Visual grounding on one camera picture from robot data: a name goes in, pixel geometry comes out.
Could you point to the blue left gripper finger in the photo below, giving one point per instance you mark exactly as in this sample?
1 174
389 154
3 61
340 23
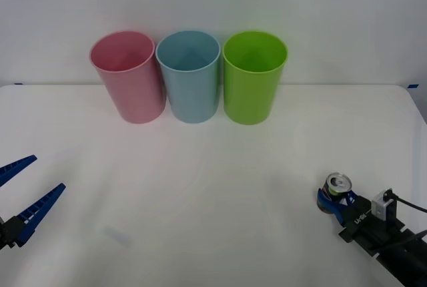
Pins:
41 208
18 165

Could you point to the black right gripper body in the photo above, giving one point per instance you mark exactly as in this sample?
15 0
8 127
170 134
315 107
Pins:
362 225

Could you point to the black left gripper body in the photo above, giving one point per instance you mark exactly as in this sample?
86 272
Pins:
7 232

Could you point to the pale blue plastic bin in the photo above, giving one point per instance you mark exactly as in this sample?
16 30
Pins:
193 96

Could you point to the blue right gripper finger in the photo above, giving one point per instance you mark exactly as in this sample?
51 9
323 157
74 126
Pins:
330 207
351 197

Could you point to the blue drink can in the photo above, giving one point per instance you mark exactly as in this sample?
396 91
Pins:
338 183

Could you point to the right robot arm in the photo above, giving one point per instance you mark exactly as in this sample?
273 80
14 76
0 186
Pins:
408 262

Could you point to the green plastic bin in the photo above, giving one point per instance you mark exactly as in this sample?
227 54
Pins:
248 100

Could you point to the pink plastic bin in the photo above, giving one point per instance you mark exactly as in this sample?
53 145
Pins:
133 93

